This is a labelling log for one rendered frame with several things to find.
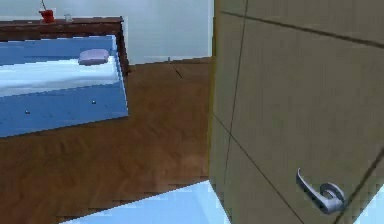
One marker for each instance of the small clear glass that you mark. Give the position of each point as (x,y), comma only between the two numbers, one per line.
(68,17)

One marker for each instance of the blue bed with wooden frame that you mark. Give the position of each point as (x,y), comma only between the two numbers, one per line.
(63,100)

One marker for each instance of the lilac pillow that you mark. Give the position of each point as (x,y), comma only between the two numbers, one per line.
(94,56)

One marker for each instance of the tan room door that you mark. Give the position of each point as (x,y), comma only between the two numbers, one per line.
(293,100)

